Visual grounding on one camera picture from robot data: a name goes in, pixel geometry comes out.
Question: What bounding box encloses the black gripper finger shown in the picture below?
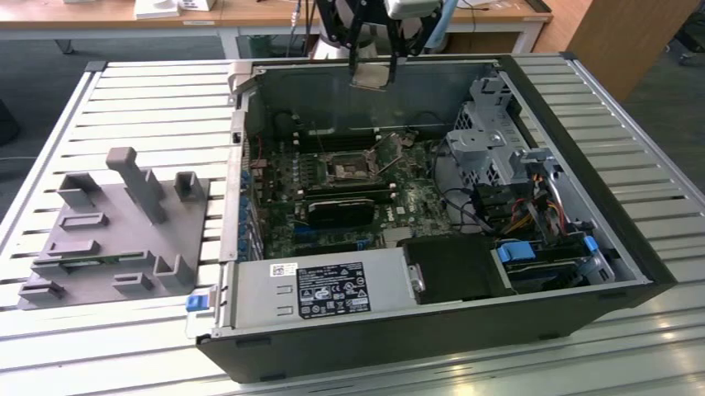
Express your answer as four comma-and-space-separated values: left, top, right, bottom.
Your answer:
316, 0, 368, 86
387, 14, 442, 83

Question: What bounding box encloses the silver CPU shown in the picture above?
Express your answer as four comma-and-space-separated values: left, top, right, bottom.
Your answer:
349, 64, 391, 92

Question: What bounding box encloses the CPU socket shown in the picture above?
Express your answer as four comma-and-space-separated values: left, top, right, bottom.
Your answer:
324, 151, 384, 187

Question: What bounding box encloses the wooden desk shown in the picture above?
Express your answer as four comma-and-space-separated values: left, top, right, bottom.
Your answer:
0, 0, 555, 54

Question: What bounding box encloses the black RAM slot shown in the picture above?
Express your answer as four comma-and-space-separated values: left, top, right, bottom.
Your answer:
301, 192, 395, 205
300, 184, 391, 195
299, 139, 384, 152
296, 130, 380, 141

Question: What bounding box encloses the metal drive cage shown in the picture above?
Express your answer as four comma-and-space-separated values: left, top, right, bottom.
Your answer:
444, 73, 556, 186

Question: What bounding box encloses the green motherboard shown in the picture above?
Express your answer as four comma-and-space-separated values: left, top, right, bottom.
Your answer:
244, 131, 458, 261

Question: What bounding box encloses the black graphics card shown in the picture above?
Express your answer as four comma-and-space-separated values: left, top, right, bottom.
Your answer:
301, 197, 375, 230

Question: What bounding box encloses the wooden cabinet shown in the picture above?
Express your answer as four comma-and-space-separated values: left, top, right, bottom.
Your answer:
531, 0, 703, 104

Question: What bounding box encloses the silver chipset heat sink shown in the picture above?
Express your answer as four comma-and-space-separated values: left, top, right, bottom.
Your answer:
381, 226, 414, 248

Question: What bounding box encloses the blue disk carrier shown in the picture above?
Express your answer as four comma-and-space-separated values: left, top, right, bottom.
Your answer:
494, 241, 538, 263

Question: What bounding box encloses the black plastic shroud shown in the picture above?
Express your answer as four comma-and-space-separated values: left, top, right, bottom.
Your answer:
403, 237, 518, 305

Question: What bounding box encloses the black office chair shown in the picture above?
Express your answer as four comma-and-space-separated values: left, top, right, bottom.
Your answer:
674, 24, 705, 67

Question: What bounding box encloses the grey parts rack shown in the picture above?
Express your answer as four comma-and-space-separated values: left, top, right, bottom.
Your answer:
16, 146, 213, 310

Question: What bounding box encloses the silver power supply unit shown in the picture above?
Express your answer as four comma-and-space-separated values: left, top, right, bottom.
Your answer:
211, 247, 419, 337

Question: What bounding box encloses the green RAM stick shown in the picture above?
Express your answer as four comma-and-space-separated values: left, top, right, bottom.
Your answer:
33, 254, 145, 268

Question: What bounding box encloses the blue case latch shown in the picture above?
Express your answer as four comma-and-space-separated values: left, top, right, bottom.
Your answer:
185, 294, 213, 314

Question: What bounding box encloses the black open PC case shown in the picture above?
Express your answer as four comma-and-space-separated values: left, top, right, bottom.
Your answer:
184, 52, 678, 384

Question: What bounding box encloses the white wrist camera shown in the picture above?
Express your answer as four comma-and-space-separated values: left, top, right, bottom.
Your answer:
384, 0, 442, 20

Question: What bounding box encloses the black wire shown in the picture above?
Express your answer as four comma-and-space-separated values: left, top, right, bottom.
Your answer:
438, 187, 496, 237

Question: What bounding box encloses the coloured power wire bundle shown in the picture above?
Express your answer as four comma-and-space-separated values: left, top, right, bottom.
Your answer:
510, 197, 570, 233

